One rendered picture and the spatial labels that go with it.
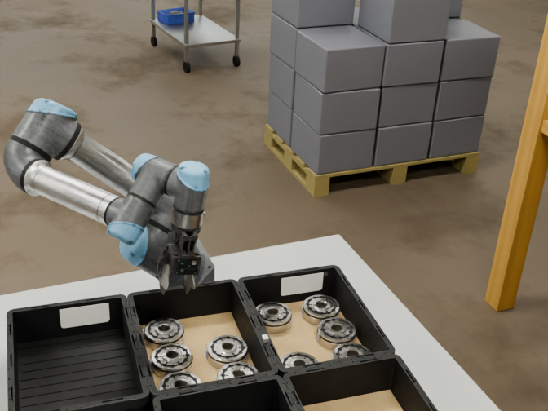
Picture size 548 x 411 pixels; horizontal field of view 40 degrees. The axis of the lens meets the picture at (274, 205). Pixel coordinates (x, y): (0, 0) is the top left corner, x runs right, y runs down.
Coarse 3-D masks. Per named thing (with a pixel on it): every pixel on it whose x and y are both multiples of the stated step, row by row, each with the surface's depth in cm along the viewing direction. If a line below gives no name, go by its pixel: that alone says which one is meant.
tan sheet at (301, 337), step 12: (300, 312) 213; (300, 324) 209; (276, 336) 204; (288, 336) 204; (300, 336) 204; (312, 336) 204; (276, 348) 199; (288, 348) 200; (300, 348) 200; (312, 348) 200; (324, 348) 200; (324, 360) 196
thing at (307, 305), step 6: (318, 294) 216; (306, 300) 213; (312, 300) 213; (330, 300) 214; (306, 306) 211; (312, 306) 211; (330, 306) 211; (336, 306) 212; (312, 312) 208; (318, 312) 209; (324, 312) 209; (330, 312) 209; (336, 312) 209
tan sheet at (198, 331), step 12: (228, 312) 212; (192, 324) 207; (204, 324) 207; (216, 324) 207; (228, 324) 207; (192, 336) 202; (204, 336) 202; (216, 336) 203; (240, 336) 203; (192, 348) 198; (204, 348) 198; (204, 360) 194; (192, 372) 190; (204, 372) 190; (216, 372) 190; (156, 384) 185
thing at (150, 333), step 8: (152, 320) 202; (160, 320) 203; (168, 320) 203; (176, 320) 202; (152, 328) 199; (176, 328) 200; (152, 336) 197; (160, 336) 197; (168, 336) 197; (176, 336) 197
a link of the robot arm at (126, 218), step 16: (16, 144) 193; (16, 160) 192; (32, 160) 204; (16, 176) 191; (32, 176) 190; (48, 176) 188; (64, 176) 188; (32, 192) 193; (48, 192) 188; (64, 192) 185; (80, 192) 183; (96, 192) 182; (128, 192) 180; (80, 208) 183; (96, 208) 180; (112, 208) 178; (128, 208) 177; (144, 208) 178; (112, 224) 177; (128, 224) 176; (144, 224) 179; (128, 240) 176
